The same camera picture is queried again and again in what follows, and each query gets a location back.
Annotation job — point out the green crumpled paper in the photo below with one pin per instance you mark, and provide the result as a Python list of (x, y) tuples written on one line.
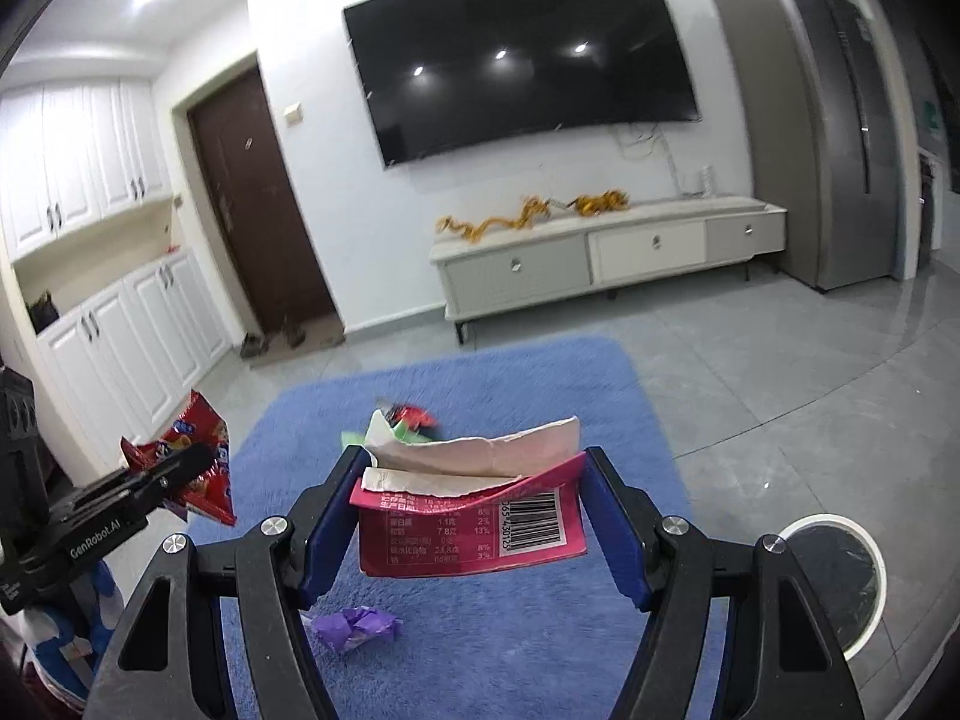
[(405, 431)]

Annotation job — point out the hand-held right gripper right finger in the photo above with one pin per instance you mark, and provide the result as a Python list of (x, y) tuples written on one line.
[(619, 540)]

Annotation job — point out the white base cupboard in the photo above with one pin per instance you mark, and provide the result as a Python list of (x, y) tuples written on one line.
[(135, 345)]

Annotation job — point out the purple crumpled wrapper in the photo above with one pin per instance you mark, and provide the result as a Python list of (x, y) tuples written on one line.
[(352, 626)]

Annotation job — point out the red snack bag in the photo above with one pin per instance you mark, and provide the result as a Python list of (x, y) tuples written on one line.
[(210, 427)]

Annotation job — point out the white wall cupboard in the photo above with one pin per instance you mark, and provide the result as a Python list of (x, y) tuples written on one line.
[(75, 165)]

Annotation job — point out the white wall switch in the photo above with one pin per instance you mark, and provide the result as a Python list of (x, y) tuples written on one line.
[(294, 114)]

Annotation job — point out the blue fluffy rug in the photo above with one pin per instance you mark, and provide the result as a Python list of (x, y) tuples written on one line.
[(487, 630)]

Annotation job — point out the black object on counter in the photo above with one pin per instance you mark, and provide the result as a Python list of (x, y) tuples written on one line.
[(43, 312)]

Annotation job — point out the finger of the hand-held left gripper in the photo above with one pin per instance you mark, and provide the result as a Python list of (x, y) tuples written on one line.
[(187, 465)]

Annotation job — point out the green white wall box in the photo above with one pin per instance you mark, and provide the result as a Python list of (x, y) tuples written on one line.
[(931, 120)]

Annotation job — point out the large black wall television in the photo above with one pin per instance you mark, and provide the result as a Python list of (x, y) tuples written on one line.
[(525, 67)]

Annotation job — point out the grey double-door fridge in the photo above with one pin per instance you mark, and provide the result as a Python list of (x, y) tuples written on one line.
[(810, 127)]

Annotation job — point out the brown wooden door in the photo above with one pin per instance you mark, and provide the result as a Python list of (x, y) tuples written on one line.
[(255, 225)]

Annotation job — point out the brown doormat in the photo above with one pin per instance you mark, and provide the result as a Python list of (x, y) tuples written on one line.
[(315, 341)]

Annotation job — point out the pair of dark shoes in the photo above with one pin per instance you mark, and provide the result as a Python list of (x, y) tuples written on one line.
[(253, 346), (295, 334)]

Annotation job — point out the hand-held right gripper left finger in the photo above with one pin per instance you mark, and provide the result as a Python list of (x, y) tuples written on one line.
[(330, 540)]

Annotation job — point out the pink torn carton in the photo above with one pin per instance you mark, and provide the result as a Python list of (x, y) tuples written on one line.
[(450, 532)]

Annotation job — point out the blue white printed cloth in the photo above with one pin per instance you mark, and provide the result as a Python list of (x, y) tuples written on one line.
[(67, 645)]

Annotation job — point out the grey washing machine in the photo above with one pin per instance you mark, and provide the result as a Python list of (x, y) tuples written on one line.
[(928, 217)]

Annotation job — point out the white grey television cabinet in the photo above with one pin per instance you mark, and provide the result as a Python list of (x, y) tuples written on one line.
[(525, 270)]

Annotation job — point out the white upright device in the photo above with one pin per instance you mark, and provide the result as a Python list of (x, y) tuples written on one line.
[(706, 180)]

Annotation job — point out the long golden dragon figurine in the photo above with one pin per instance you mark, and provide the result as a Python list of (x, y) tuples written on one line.
[(487, 226)]

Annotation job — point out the white rimmed trash bin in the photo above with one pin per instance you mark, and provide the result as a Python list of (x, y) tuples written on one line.
[(855, 562)]

